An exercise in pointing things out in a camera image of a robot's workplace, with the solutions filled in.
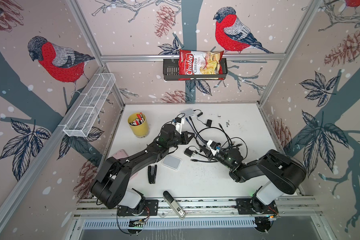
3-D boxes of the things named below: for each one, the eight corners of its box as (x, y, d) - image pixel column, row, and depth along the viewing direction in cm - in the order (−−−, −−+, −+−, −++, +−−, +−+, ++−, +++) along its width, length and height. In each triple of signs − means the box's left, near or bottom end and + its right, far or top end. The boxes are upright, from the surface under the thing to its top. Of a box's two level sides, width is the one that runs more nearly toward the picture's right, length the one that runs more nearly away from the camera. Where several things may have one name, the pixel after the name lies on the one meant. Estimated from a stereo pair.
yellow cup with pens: (130, 138, 101) (124, 126, 91) (134, 124, 109) (129, 112, 99) (147, 138, 101) (143, 126, 91) (150, 124, 109) (146, 112, 99)
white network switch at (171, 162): (161, 164, 90) (161, 163, 89) (166, 155, 95) (166, 153, 93) (177, 171, 88) (177, 169, 86) (181, 160, 92) (181, 159, 90)
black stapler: (146, 183, 83) (145, 182, 81) (149, 166, 90) (148, 164, 88) (154, 183, 83) (154, 182, 81) (157, 166, 90) (156, 164, 88)
